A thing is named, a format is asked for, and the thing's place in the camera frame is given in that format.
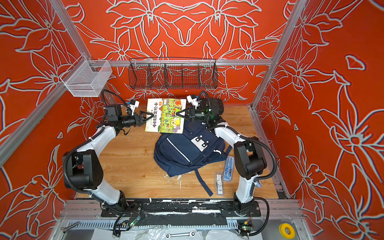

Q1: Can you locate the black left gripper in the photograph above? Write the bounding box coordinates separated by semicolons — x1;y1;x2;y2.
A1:
118;112;154;129

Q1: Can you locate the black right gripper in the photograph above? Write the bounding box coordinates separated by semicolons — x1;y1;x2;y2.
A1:
177;106;213;124

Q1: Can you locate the Chinese history picture book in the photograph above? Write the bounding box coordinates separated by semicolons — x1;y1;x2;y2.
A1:
145;99;187;134

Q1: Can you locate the navy blue student backpack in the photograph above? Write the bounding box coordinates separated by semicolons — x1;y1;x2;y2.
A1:
154;121;232;197

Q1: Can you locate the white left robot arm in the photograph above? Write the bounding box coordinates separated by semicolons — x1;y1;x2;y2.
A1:
63;104;154;214

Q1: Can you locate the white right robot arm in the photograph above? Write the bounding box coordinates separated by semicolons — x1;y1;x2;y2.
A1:
177;95;278;217

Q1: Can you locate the blue stationery set pack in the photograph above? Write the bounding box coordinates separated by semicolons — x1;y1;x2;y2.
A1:
223;156;235;182

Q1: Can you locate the black plastic tool case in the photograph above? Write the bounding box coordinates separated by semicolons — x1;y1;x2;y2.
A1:
210;98;224;116

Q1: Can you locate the clear pencil case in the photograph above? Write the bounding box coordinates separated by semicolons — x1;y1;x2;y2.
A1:
215;171;224;196

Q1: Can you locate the silver combination wrench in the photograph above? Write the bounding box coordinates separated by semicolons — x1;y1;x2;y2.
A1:
166;231;196;239

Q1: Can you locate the yellow tape roll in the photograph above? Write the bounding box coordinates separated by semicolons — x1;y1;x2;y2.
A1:
279;223;296;240

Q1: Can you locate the black wire wall basket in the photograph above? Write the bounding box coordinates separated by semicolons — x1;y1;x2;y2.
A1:
128;58;219;90

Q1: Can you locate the white wire wall basket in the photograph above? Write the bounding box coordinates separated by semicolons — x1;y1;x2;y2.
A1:
60;56;112;97

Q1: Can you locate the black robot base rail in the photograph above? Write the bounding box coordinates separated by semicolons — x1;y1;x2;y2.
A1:
101;198;262;218

